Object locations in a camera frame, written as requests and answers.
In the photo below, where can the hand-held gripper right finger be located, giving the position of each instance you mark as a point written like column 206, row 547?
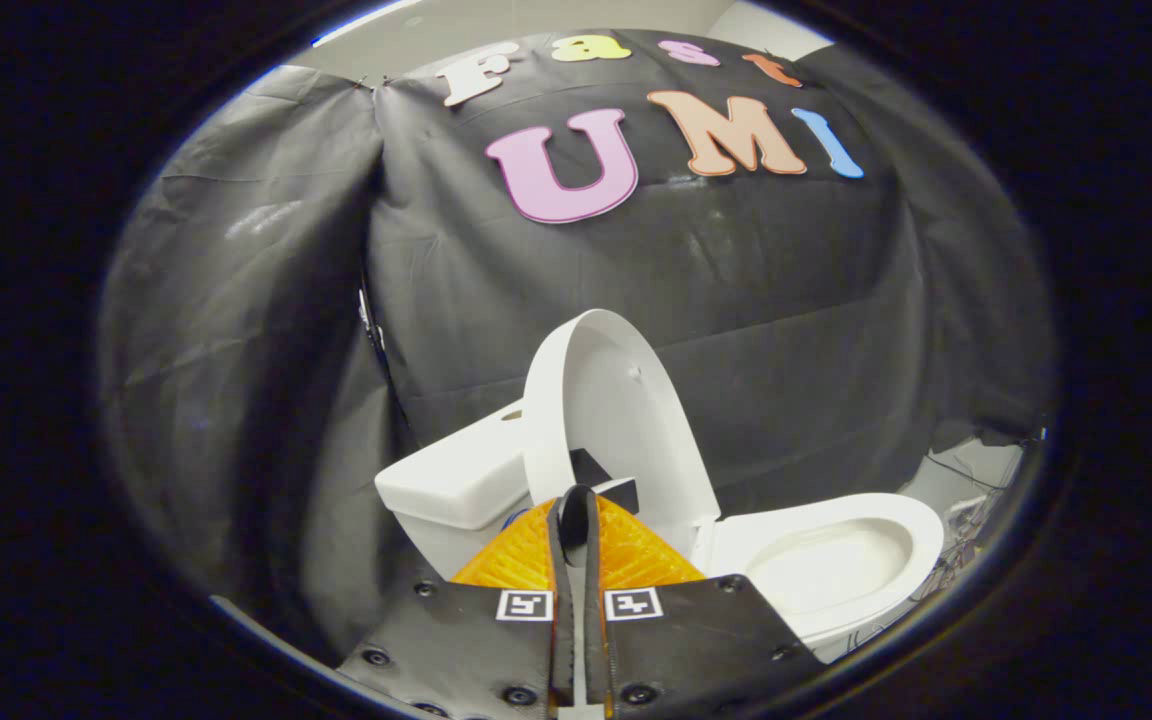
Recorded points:
column 593, row 600

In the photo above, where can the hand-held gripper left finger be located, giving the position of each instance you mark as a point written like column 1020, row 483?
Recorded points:
column 563, row 600

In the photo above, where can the white toilet bowl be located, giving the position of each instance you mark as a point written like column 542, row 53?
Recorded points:
column 836, row 560

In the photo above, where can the black backdrop cloth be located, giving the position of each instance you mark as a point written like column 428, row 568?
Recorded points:
column 756, row 270

